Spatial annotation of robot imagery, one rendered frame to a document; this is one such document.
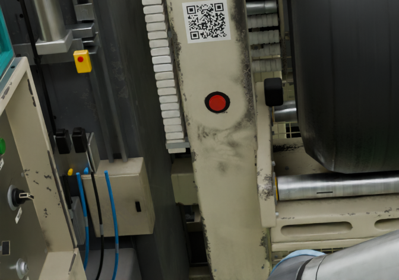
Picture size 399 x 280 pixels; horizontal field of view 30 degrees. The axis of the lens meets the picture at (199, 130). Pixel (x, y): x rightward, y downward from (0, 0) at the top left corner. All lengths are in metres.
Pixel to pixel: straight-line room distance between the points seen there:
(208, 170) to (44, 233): 0.34
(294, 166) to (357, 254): 0.84
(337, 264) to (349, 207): 0.60
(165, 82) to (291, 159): 0.41
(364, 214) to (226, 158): 0.27
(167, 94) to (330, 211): 0.37
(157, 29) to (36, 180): 0.33
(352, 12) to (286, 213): 0.46
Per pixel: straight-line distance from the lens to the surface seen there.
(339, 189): 1.37
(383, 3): 1.08
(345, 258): 0.79
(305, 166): 1.61
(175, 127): 1.40
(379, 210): 1.39
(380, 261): 0.75
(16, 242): 1.19
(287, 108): 1.60
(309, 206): 1.40
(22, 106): 1.18
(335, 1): 1.07
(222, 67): 1.32
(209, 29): 1.29
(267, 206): 1.34
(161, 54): 1.33
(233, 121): 1.37
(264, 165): 1.36
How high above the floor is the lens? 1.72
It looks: 31 degrees down
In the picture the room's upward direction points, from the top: 8 degrees counter-clockwise
